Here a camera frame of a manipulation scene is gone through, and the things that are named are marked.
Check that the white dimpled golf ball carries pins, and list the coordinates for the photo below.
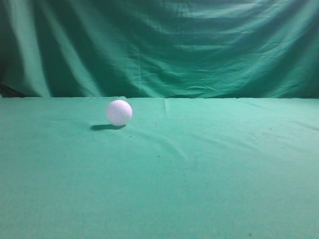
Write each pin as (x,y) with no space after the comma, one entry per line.
(119,113)

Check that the green table cloth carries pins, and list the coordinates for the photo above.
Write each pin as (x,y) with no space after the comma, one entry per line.
(181,169)

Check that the green backdrop curtain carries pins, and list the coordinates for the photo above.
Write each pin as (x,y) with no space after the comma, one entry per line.
(159,48)

